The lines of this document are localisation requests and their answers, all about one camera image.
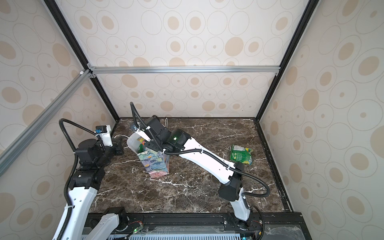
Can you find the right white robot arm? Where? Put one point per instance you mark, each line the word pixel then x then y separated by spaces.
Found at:
pixel 180 143

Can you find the aluminium left side rail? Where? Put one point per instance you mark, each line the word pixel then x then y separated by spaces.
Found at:
pixel 25 138

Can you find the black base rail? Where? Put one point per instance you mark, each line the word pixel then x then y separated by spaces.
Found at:
pixel 213 226

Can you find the yellow green Fox's candy packet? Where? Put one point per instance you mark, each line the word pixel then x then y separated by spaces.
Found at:
pixel 141 148

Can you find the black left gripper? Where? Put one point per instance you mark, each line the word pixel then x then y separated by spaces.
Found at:
pixel 119 148

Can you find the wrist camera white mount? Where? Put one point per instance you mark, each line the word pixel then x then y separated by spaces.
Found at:
pixel 104 133
pixel 140 133

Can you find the black vertical frame post left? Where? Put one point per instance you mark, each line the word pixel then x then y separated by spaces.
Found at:
pixel 74 44

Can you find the green snack packet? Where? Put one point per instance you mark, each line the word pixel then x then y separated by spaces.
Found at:
pixel 241 154

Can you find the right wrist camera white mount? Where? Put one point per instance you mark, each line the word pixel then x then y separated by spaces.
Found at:
pixel 140 133

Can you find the black vertical frame post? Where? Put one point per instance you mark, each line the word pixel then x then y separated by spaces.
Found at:
pixel 74 44
pixel 302 25

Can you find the colourful painted paper bag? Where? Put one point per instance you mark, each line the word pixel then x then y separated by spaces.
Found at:
pixel 156 164

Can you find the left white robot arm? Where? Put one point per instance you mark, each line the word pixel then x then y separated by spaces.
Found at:
pixel 83 185

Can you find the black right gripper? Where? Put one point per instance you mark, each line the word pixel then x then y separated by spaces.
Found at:
pixel 148 144

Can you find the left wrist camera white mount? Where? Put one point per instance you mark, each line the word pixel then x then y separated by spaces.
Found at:
pixel 104 133

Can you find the black vertical frame post right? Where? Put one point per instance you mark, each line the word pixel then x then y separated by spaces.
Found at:
pixel 302 25

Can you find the aluminium horizontal back rail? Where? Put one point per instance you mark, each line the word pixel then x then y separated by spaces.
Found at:
pixel 185 70

